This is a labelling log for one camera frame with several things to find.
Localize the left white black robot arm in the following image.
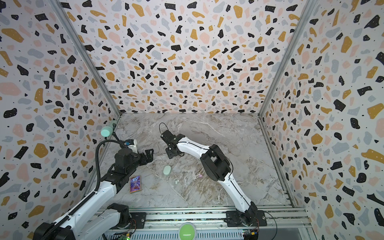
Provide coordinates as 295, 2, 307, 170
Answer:
33, 148, 154, 240

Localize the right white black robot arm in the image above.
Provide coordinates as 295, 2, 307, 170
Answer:
161, 130, 267, 228

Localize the mint green earbud case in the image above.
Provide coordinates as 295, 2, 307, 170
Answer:
163, 165, 172, 176

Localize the colourful trading card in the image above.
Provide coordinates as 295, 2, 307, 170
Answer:
130, 176, 142, 193

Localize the black microphone stand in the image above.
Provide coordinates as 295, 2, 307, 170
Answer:
112, 132, 131, 148

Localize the mint green microphone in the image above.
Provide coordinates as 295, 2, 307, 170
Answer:
101, 120, 117, 138

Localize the green round button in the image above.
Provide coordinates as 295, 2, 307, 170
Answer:
179, 223, 197, 240

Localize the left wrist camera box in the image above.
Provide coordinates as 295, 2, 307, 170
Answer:
125, 139, 138, 154

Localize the black corrugated cable hose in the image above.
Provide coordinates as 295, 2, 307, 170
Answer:
94, 139, 128, 193

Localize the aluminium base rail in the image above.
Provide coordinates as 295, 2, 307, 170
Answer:
104, 206, 316, 240

